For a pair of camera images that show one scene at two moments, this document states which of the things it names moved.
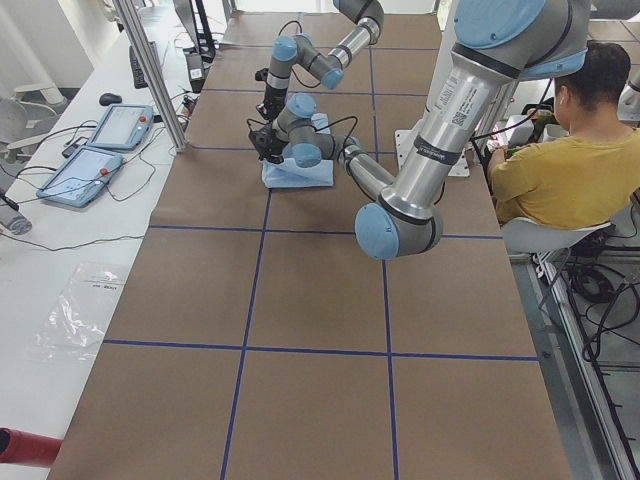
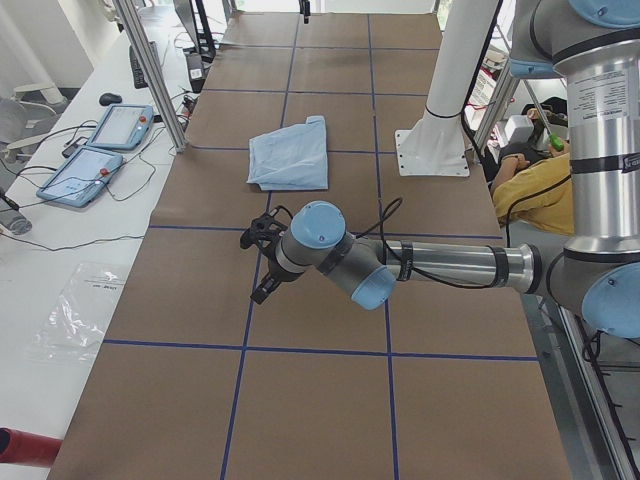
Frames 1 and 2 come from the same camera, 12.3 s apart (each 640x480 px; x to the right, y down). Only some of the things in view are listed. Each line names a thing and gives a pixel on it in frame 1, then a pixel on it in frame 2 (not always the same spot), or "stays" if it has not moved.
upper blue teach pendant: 122,127 stays
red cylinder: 21,447 stays
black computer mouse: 108,99 stays
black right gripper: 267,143 → 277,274
